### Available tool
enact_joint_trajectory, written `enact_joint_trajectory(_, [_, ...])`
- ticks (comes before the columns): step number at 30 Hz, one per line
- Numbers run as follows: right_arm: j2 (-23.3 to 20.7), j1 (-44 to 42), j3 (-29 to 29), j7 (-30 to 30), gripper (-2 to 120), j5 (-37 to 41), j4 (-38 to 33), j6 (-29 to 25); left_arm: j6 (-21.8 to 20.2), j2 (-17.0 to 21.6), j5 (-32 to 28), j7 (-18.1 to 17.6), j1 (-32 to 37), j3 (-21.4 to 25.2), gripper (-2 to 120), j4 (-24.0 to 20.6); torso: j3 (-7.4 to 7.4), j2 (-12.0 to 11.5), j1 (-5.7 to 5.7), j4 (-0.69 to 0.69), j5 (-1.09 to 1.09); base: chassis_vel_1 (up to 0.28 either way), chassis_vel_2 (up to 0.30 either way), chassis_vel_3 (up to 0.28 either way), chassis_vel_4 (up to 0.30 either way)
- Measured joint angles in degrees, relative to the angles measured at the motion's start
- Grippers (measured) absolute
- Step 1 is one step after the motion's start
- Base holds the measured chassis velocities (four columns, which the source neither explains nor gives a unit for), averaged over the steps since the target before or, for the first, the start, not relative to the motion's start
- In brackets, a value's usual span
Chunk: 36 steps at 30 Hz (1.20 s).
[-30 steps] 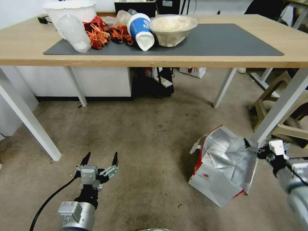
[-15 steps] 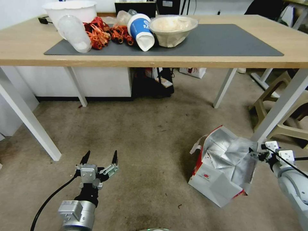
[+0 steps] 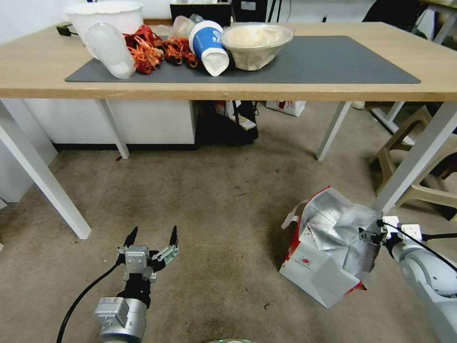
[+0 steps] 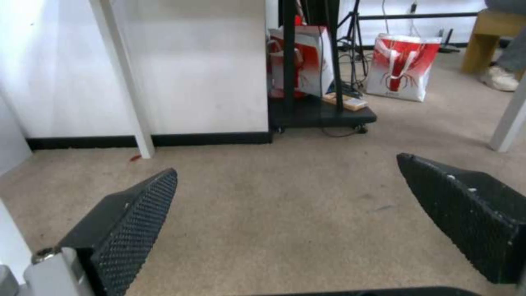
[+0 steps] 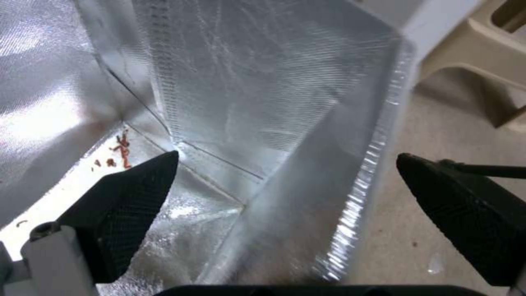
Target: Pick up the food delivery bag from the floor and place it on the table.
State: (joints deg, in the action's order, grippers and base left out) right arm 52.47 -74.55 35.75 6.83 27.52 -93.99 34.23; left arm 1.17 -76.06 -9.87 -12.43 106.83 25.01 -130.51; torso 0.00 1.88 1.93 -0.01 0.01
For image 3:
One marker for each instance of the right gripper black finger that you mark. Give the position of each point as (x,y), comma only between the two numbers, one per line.
(368,236)

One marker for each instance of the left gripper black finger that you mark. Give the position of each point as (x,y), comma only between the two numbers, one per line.
(130,238)
(172,243)

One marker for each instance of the red white foil delivery bag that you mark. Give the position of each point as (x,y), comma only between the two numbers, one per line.
(321,268)

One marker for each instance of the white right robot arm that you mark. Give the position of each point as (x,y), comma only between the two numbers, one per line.
(421,271)

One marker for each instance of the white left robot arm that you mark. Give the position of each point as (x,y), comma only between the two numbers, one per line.
(121,318)

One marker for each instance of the black bag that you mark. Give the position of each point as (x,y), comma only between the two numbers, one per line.
(221,132)

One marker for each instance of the red white paper bag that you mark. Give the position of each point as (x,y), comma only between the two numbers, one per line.
(285,107)

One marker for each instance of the lidded plastic food bowl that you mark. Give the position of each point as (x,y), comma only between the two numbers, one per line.
(253,46)

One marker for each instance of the crumpled clear plastic bag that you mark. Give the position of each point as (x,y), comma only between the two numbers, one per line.
(182,25)

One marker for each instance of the beige plastic stool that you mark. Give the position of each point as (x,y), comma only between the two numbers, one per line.
(392,146)

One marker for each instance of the white cabinet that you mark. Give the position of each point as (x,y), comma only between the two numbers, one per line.
(71,121)

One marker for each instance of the grey desk mat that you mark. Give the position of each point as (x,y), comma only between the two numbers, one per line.
(321,60)

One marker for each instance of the clear plastic cup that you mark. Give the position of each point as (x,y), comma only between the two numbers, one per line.
(110,53)

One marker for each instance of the large red crayfish shell pile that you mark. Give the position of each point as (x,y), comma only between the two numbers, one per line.
(144,50)

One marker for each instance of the small red crayfish shell pile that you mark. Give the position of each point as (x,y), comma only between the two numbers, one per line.
(178,51)

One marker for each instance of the wooden table with white legs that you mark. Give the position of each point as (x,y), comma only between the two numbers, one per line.
(35,64)

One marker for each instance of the blue white paper cup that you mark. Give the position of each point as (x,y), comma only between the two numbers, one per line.
(205,39)

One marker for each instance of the black power adapter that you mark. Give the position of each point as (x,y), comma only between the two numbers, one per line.
(64,30)

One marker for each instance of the large white plastic tub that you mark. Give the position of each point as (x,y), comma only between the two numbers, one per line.
(107,16)

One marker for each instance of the black office chair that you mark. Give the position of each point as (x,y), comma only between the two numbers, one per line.
(392,12)

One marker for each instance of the black box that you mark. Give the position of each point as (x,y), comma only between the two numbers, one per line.
(200,12)

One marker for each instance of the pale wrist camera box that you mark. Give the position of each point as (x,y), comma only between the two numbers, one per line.
(136,261)

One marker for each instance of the white desk frame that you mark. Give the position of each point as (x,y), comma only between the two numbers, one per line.
(387,116)

